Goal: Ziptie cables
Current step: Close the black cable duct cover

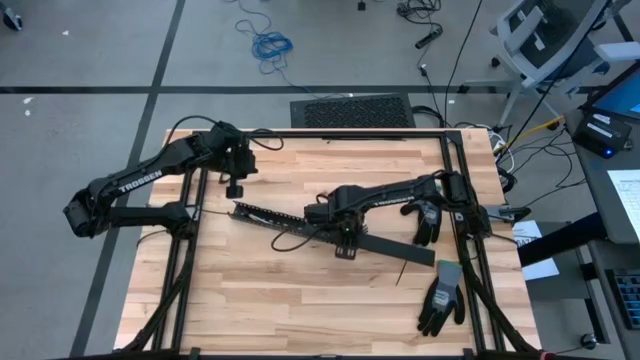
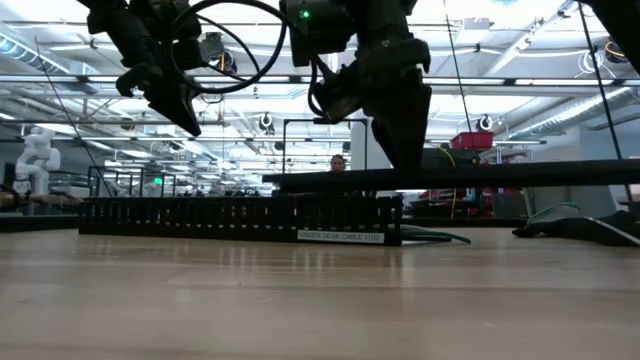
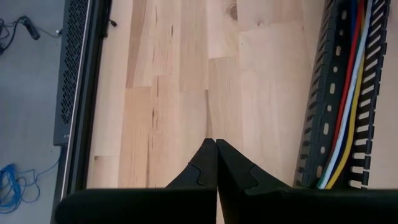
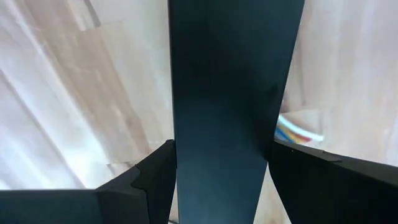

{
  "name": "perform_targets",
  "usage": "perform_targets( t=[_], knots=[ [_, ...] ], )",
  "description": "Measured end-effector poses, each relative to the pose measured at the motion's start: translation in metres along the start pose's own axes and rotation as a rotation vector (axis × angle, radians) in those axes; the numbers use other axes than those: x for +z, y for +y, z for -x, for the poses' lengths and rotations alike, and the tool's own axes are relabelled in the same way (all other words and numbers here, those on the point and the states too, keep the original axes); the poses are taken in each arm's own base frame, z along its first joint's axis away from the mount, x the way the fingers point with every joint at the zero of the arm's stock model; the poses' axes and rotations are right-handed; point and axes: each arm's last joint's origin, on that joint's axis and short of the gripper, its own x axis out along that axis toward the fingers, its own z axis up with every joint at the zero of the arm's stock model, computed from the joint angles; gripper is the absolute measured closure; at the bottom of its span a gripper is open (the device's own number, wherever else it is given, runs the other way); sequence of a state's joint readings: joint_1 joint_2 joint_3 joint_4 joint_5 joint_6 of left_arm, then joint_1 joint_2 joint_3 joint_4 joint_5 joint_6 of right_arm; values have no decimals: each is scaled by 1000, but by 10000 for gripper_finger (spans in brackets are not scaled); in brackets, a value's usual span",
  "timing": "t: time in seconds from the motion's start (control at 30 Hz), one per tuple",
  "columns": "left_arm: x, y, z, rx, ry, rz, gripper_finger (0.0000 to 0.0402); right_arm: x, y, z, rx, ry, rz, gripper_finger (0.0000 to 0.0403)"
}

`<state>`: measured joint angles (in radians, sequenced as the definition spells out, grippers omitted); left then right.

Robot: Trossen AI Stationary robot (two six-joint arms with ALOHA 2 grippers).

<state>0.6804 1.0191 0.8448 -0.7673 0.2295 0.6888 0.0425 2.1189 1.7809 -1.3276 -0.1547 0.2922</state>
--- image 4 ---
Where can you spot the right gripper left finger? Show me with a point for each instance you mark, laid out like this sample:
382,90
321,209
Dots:
77,207

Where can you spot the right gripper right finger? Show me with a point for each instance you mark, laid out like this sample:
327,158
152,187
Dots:
335,193

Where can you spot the black raceway lid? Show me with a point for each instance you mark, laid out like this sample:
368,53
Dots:
230,93

